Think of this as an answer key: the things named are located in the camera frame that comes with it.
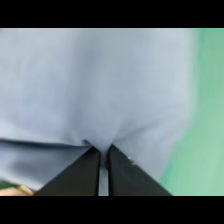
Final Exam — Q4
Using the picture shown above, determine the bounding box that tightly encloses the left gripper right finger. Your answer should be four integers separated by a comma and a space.
107, 143, 172, 197

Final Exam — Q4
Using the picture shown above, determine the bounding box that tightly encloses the light blue shirt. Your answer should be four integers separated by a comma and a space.
0, 28, 200, 197

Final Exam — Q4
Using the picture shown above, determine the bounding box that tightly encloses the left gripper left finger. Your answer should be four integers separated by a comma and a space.
33, 146, 102, 197

